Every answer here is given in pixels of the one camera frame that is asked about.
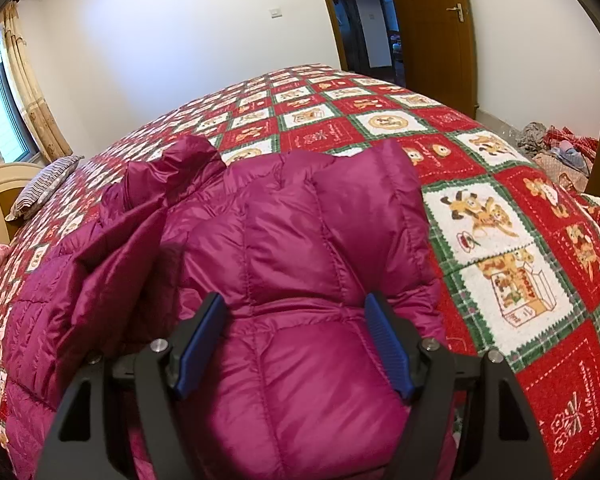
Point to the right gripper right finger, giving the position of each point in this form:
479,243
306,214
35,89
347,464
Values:
499,437

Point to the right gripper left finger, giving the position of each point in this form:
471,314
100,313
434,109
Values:
89,437

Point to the magenta puffer down jacket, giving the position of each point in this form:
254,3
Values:
293,243

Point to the pile of clothes on floor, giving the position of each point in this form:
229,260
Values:
566,158

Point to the red Christmas patchwork bedspread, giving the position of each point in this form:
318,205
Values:
517,257

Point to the striped grey pillow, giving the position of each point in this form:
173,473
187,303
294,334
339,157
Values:
42,187

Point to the beige patterned curtain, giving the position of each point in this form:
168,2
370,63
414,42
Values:
30,100

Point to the brown wooden door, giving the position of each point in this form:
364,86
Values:
439,53

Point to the metal door handle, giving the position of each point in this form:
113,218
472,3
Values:
459,11

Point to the white wall switch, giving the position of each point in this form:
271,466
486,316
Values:
276,12

